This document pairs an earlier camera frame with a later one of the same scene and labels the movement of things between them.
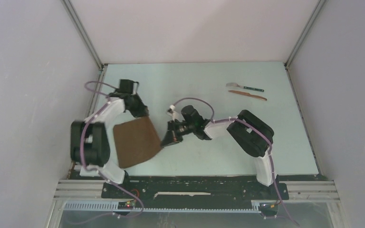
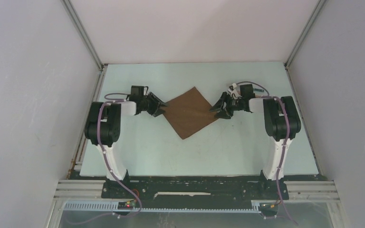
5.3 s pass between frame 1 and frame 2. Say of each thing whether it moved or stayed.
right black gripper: moved
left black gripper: moved
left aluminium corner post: stayed
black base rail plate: stayed
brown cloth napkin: moved
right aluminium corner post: stayed
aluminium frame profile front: stayed
